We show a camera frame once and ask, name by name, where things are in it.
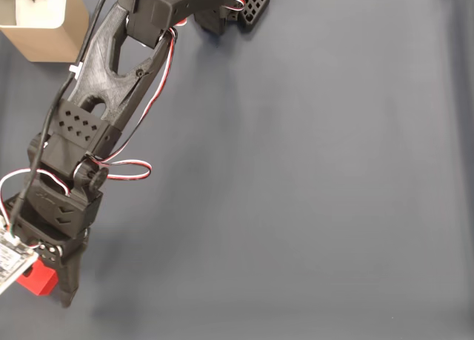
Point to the beige box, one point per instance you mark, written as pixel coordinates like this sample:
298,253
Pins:
48,43

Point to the white-mounted camera circuit board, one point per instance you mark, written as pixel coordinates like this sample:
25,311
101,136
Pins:
11,258

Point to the white padding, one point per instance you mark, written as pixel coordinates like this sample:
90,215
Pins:
37,10

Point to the red cube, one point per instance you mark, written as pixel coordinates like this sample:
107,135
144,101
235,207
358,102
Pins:
40,280

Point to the dark blue-grey mat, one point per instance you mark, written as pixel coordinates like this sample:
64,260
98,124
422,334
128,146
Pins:
296,169

